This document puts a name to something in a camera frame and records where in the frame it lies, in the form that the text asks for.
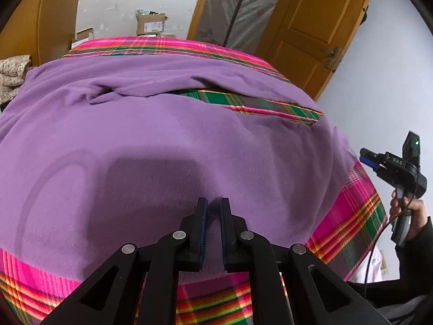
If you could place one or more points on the silver plastic package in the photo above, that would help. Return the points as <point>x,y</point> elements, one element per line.
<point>169,35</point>

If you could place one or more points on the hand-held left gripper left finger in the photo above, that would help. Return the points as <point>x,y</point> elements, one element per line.
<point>203,233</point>

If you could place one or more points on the wooden wardrobe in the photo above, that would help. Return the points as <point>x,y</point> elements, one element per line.
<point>50,17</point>

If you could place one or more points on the person's right hand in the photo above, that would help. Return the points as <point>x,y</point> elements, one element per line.
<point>419,216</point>

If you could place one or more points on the pink plaid bed sheet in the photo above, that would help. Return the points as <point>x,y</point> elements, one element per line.
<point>351,216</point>

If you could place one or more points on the beige floral cloth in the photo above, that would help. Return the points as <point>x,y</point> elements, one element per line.
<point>13,71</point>

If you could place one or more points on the clear plastic door curtain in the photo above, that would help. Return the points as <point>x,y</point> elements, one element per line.
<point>250,13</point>

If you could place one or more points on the white open box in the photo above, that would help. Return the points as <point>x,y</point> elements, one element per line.
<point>83,37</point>

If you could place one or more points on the brown cardboard box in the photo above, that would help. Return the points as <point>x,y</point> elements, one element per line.
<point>152,25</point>

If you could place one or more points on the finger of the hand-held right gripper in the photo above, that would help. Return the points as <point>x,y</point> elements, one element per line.
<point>368,162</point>
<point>368,152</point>

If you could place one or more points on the wooden door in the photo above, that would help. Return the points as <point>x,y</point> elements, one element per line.
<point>314,23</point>

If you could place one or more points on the purple fleece garment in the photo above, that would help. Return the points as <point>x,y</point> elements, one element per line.
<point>169,142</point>

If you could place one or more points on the wooden door frame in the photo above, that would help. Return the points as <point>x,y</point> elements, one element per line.
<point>199,13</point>

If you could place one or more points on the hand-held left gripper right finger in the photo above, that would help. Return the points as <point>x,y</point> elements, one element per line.
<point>224,237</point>

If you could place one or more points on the person's right forearm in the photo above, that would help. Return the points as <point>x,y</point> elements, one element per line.
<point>416,277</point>

